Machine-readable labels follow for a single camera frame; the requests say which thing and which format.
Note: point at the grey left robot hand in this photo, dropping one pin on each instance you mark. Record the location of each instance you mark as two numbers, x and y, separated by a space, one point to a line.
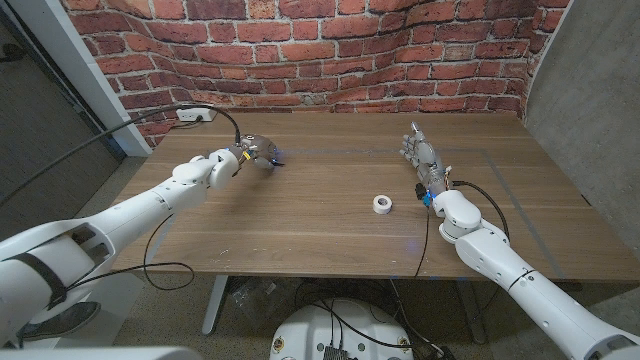
259 149

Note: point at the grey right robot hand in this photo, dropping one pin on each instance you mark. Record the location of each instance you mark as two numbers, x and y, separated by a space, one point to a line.
427 157

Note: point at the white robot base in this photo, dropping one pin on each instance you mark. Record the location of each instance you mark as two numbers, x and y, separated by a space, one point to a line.
310 330

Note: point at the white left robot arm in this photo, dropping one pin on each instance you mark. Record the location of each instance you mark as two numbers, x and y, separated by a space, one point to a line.
135 215

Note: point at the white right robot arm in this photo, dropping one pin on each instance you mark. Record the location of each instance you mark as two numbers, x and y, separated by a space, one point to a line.
525 285

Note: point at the white tape roll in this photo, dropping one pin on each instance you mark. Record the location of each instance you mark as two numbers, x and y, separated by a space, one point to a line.
382 204

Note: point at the white power strip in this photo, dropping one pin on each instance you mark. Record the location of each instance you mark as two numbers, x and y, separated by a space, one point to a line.
187 115

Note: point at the red brick printed backdrop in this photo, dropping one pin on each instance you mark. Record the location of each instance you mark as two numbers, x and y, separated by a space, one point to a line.
325 55

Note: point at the clear plastic bag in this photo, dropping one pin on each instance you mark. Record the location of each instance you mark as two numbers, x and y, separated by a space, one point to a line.
260 300

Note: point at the grey metal table leg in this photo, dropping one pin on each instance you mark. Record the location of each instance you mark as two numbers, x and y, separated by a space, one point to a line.
472 315
214 305

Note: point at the white pillar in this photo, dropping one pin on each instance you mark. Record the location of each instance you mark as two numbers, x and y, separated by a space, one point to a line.
75 60

